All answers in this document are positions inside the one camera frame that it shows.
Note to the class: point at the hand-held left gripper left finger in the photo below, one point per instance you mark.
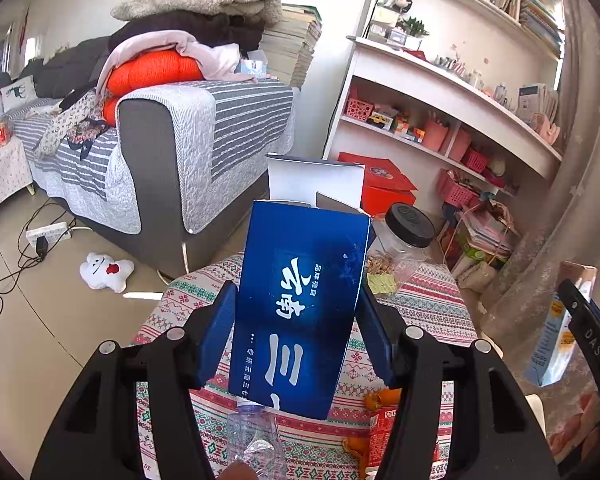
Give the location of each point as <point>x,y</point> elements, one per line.
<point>220,340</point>

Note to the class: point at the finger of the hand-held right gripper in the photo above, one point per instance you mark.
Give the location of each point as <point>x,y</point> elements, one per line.
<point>587,327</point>

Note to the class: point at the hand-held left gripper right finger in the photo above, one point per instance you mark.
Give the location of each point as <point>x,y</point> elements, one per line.
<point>375,340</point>

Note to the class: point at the light blue milk carton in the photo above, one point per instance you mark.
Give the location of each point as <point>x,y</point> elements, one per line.
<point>555,340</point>

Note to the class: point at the dark blue cardboard box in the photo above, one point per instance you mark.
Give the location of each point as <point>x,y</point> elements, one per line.
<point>300,280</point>

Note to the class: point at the orange peel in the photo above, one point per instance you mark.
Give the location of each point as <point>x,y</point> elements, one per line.
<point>357,452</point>
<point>380,399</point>

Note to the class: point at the patterned striped tablecloth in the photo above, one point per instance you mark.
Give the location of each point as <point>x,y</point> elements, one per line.
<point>430,305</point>

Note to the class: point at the red paper carton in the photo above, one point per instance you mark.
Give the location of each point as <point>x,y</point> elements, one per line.
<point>382,435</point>

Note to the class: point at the peach print cloth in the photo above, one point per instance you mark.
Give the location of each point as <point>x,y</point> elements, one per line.
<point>575,425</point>

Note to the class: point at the clear plastic bottle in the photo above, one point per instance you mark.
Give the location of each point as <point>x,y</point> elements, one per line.
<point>252,435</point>

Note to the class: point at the large black-lidded clear jar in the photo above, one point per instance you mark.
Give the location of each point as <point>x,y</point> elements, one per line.
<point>405,232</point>

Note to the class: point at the white cloth bag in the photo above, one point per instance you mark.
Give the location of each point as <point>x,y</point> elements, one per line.
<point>475,276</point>

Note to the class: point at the tied stack of papers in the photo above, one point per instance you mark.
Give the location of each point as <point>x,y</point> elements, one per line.
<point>485,240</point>

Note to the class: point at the white plush toy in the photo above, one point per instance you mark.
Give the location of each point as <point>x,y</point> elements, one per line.
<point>102,272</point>

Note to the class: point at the red cardboard box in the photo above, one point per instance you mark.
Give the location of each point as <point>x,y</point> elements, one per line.
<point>385,180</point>

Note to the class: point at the grey sofa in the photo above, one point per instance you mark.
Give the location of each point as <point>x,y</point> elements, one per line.
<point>150,190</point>

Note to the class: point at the large pink basket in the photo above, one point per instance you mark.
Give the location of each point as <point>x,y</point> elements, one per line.
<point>455,189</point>

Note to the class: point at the white power strip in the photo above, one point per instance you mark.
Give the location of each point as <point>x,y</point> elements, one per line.
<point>50,233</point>

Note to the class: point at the small pink basket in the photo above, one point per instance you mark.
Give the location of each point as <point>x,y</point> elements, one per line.
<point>475,161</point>

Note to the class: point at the black power adapter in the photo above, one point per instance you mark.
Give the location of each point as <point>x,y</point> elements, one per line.
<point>41,247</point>

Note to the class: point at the pink house-shaped holder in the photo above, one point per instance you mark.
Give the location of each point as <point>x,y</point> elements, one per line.
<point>546,130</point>

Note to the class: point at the pink bucket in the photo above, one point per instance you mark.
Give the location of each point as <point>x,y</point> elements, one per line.
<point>460,146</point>
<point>436,136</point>

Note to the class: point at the striped quilted sofa cover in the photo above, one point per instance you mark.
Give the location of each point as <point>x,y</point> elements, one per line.
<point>240,125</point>

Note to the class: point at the yellow toy car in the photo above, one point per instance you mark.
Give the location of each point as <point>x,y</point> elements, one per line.
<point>379,120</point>

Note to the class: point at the pink lattice basket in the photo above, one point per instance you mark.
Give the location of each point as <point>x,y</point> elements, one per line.
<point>360,108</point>

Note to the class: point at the floral cloth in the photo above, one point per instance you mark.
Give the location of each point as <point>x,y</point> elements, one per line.
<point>70,120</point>

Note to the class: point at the white bookshelf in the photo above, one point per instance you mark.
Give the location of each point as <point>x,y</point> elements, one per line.
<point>420,77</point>

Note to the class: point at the white-clothed side table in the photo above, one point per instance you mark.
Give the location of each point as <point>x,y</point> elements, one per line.
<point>2,175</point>

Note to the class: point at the tissue packet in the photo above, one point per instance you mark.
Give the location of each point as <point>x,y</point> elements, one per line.
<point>250,66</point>

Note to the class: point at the orange cushion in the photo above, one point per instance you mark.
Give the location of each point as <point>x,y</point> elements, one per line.
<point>150,72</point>

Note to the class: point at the pink cloth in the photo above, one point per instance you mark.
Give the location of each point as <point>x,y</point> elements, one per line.
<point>210,57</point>

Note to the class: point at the red paper packet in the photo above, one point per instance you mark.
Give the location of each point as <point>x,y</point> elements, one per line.
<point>415,54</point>

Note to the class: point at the red jar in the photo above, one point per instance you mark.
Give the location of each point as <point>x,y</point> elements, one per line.
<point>2,132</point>

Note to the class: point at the tall stack of books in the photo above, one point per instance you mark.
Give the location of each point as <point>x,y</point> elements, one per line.
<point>292,42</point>

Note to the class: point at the flat stack of shelf books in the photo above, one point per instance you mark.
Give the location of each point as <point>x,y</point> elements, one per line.
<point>542,20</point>

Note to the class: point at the dark brown blanket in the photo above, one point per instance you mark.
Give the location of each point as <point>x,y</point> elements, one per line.
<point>190,27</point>

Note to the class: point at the small potted plant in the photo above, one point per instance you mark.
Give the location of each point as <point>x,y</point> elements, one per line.
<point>414,26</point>

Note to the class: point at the white printed cushion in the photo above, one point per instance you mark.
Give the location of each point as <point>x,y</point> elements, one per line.
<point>17,92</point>

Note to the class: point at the small doll figure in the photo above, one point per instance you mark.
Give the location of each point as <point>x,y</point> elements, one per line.
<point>401,2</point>

